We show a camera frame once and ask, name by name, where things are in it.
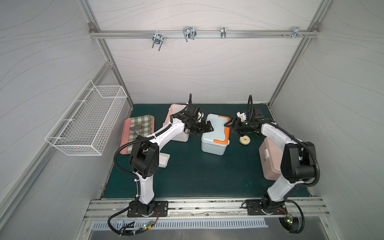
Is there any metal hook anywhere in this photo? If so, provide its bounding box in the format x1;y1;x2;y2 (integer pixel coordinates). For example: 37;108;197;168
221;27;227;39
152;33;164;51
183;27;197;42
282;27;309;39

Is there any white gauze packet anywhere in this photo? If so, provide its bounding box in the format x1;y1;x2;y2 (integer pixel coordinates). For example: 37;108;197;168
159;153;171;168

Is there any spatula with wooden handle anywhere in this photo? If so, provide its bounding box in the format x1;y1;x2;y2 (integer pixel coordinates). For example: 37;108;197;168
130;124;142;135

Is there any pink first aid kit box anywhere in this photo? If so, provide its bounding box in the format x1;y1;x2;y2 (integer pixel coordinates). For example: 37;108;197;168
259;138;283;181

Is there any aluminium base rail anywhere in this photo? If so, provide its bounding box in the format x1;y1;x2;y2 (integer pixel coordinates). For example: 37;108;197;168
84;197;331;221

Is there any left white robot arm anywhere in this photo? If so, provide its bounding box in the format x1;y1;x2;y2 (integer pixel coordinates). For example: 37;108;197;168
113;102;214;216

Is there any green checkered cloth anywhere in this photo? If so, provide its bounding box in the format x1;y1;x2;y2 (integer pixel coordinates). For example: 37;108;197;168
129;115;154;142

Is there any aluminium crossbar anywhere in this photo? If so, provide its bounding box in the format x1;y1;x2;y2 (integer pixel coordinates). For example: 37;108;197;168
90;29;321;40

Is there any white peach first aid kit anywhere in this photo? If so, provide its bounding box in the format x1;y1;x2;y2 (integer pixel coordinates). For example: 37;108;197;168
163;104;190;143

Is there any white wire basket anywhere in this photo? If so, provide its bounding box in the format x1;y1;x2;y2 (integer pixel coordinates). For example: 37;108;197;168
45;80;127;156

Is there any blue orange first aid kit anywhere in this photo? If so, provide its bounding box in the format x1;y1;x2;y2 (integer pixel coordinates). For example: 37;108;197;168
201;114;230;156

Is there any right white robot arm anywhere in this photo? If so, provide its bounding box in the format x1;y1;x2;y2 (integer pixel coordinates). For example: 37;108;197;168
224;107;321;215

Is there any pink tray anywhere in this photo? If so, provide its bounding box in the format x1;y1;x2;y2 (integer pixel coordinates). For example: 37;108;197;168
120;116;155;146

